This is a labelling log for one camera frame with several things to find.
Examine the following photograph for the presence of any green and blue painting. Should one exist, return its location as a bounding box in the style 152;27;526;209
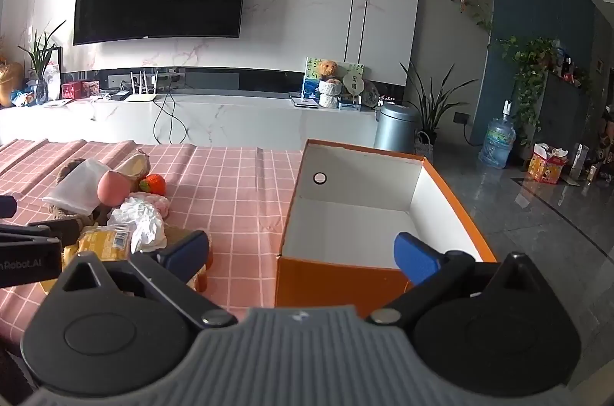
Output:
303;57;365;106

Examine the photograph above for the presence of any black cable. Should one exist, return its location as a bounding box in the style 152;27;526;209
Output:
152;92;177;144

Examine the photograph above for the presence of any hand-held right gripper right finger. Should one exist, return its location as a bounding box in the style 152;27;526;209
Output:
367;232;545;329

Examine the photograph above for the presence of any round paper fan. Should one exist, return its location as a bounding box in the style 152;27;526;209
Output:
343;73;363;106

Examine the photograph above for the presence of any grey cabinet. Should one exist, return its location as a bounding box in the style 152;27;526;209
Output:
515;70;594;157

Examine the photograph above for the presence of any orange gift box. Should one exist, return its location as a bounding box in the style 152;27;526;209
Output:
528;143;568;185

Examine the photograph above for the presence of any red box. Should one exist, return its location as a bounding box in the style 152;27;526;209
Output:
61;81;101;100

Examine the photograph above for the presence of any brown plush toy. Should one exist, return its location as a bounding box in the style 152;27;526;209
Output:
55;158;87;183

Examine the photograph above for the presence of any woven basket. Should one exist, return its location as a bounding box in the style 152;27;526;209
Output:
415;132;435;158

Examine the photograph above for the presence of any blue water bottle with pump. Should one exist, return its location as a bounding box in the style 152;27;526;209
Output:
479;100;517;169

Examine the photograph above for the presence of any golden ornament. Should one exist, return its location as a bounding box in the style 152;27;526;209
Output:
0;56;25;108

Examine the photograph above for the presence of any white knitted pot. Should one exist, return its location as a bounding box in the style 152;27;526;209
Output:
319;80;342;108

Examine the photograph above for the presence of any red strawberry toy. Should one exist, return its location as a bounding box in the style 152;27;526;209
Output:
139;174;167;196

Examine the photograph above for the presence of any translucent white plastic bag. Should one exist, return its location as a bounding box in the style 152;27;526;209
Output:
42;160;112;215

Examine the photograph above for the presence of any potted grass plant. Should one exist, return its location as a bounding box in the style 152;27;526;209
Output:
18;21;66;102

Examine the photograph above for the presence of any long-leaf potted plant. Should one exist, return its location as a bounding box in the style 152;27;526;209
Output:
400;61;464;145

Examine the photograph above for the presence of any pale yellow plush toy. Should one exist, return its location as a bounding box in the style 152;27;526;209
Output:
115;148;152;179

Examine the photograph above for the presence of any white marble television console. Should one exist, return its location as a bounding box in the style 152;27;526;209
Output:
0;92;385;145

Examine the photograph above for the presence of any trailing ivy plant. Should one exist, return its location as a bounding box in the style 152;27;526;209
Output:
499;36;557;146

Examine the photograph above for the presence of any white router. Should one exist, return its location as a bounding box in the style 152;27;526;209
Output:
125;71;159;102

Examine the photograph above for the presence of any pink checked tablecloth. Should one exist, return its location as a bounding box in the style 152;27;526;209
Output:
0;139;308;342

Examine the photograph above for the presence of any pink peach toy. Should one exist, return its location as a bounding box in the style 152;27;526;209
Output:
97;172;137;208

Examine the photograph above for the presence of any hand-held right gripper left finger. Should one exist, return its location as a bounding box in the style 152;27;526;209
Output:
61;231;237;330

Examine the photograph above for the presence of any orange cardboard box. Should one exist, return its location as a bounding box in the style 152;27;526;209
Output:
274;139;498;311

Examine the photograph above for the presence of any yellow snack packet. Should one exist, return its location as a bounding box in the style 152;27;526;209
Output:
62;226;132;263

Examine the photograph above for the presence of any silver trash can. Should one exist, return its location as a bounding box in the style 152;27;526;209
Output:
373;102;419;153

